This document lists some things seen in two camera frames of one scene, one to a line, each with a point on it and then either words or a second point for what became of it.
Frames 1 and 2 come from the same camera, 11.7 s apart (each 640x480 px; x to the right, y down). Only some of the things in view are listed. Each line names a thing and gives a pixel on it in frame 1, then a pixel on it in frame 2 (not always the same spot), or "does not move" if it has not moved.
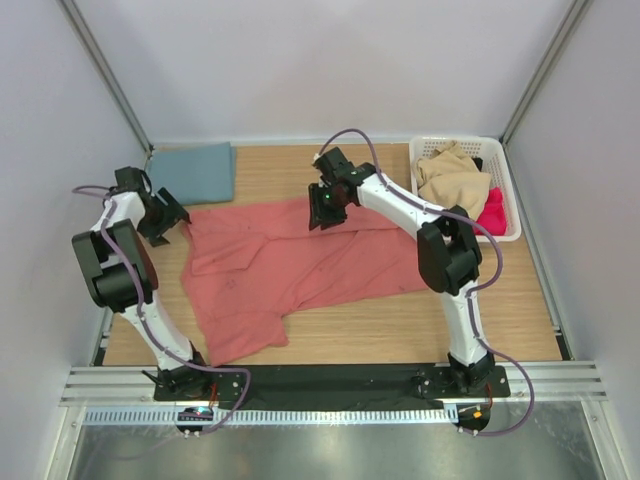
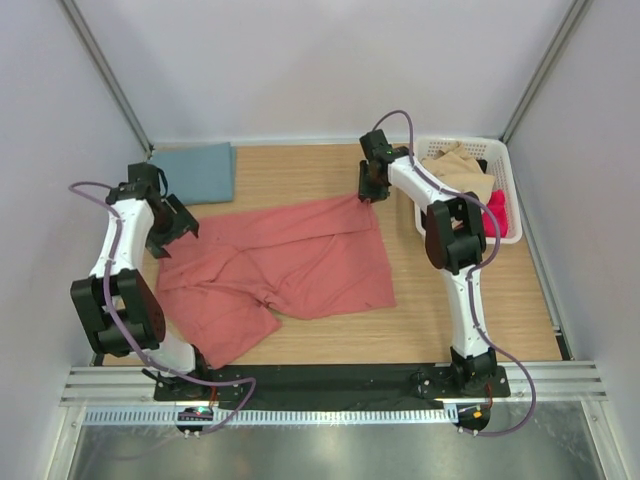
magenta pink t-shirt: (492, 217) does not move
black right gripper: (318, 213) -> (366, 193)
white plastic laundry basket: (495, 163) does not move
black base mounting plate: (326, 387) does not move
